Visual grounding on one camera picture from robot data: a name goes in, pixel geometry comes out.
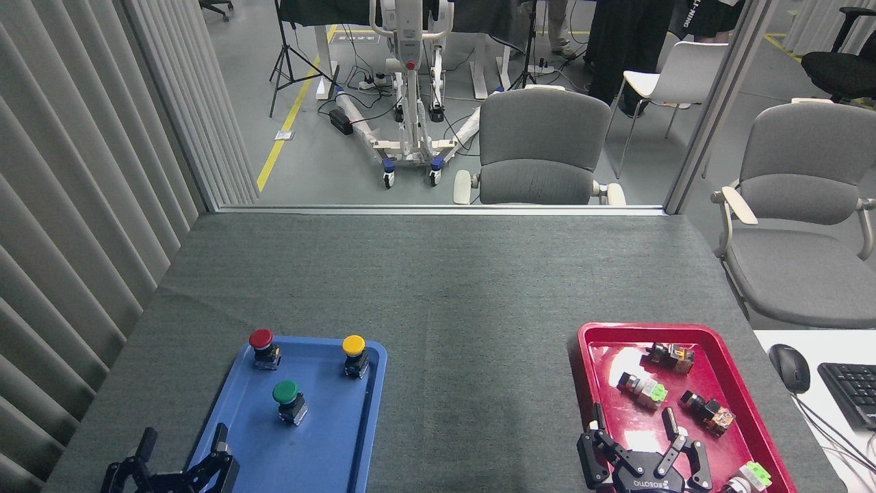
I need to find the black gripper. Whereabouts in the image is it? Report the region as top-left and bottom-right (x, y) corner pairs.
(101, 423), (241, 493)
(577, 403), (713, 493)

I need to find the green push button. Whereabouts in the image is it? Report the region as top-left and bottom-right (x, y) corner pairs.
(272, 380), (309, 427)

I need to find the red push button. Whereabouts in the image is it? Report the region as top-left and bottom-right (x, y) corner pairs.
(248, 329), (282, 371)

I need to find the yellow push button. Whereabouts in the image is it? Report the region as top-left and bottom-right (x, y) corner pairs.
(342, 334), (370, 379)

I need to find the red plastic tray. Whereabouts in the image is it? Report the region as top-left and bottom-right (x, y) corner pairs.
(577, 323), (798, 493)

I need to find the blue plastic tray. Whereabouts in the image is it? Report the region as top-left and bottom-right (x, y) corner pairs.
(179, 336), (388, 493)

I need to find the black computer mouse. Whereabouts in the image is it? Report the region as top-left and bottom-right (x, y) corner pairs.
(768, 344), (811, 394)

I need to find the white desk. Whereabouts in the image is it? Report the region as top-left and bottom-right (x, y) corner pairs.
(753, 330), (876, 493)

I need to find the black keyboard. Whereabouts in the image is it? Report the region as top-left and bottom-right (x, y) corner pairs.
(817, 362), (876, 432)

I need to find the grey chair with cream armrests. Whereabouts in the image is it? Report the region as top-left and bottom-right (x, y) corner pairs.
(453, 85), (627, 206)
(710, 101), (876, 329)

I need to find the white plastic chair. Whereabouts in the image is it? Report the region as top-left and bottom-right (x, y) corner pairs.
(606, 41), (730, 180)

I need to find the person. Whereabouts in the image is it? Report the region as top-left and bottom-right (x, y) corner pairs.
(585, 0), (675, 118)

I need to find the white stand on wheels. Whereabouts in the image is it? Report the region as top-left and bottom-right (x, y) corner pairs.
(335, 0), (504, 189)

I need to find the slim black tripod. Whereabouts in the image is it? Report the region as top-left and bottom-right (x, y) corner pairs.
(510, 0), (548, 91)

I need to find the black office chair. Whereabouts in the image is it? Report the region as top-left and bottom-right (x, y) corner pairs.
(801, 7), (876, 103)

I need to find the black covered table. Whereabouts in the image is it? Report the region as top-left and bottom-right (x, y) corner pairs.
(277, 0), (531, 100)

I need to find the grey switch with green block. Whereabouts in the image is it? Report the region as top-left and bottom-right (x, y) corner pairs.
(617, 372), (669, 411)

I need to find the black switch with clear orange block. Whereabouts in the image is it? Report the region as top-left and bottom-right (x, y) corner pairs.
(679, 390), (736, 437)

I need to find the white switch with green block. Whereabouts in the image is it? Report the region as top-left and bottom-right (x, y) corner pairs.
(719, 461), (773, 493)

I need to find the black mouse cable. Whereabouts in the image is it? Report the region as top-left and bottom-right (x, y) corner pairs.
(794, 392), (876, 470)

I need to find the silver post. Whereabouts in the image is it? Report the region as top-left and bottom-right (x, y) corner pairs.
(664, 0), (777, 215)

